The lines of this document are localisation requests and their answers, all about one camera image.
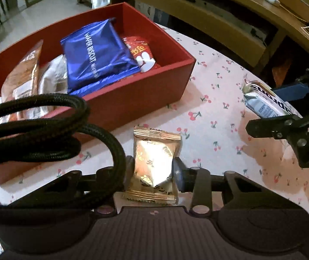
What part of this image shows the long white green-print packet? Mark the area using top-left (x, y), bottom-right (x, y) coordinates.
top-left (39, 55), bottom-right (69, 112)

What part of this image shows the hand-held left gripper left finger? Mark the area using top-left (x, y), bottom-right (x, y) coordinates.
top-left (9, 156), bottom-right (135, 216)

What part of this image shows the blue wafer biscuit packet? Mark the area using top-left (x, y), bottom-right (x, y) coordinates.
top-left (60, 18), bottom-right (141, 98)

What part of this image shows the black braided cable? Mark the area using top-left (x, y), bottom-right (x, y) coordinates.
top-left (0, 93), bottom-right (126, 217)

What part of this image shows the red cardboard box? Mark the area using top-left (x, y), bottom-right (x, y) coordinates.
top-left (0, 2), bottom-right (197, 185)

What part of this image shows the wooden television cabinet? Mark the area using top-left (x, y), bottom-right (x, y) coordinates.
top-left (70, 0), bottom-right (309, 74)

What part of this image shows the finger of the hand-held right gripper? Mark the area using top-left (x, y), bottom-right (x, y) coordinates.
top-left (246, 114), bottom-right (309, 142)
top-left (272, 83), bottom-right (309, 101)

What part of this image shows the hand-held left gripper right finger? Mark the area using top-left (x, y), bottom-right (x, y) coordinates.
top-left (173, 157), bottom-right (304, 218)

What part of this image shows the cherry print tablecloth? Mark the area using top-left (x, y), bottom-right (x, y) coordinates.
top-left (0, 23), bottom-right (309, 250)

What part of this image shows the gold foil snack packet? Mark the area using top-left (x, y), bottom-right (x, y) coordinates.
top-left (123, 126), bottom-right (182, 205)

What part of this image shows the orange-brown translucent snack packet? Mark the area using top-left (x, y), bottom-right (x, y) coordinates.
top-left (1, 40), bottom-right (44, 122)

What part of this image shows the white and green wafer packet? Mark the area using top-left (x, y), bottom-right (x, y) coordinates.
top-left (242, 79), bottom-right (299, 120)

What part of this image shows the red gummy candy packet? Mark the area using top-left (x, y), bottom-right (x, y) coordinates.
top-left (122, 36), bottom-right (162, 73)

